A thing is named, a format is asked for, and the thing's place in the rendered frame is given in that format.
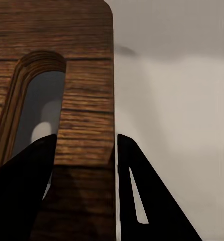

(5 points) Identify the cutting board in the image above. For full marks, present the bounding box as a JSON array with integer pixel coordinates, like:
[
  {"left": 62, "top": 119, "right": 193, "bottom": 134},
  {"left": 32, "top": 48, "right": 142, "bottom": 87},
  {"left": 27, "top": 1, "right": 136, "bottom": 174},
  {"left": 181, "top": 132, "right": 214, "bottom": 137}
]
[{"left": 0, "top": 0, "right": 116, "bottom": 241}]

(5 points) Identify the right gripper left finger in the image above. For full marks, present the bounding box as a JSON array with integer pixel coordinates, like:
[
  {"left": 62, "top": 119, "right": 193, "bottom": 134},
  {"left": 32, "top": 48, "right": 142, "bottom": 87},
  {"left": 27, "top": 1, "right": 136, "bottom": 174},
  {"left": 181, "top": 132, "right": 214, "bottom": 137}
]
[{"left": 0, "top": 134, "right": 57, "bottom": 241}]

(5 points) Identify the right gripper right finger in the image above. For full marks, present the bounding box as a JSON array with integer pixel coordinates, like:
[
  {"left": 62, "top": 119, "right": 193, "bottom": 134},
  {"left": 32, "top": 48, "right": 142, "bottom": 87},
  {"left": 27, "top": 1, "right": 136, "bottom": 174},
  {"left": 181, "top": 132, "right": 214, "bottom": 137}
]
[{"left": 117, "top": 134, "right": 202, "bottom": 241}]

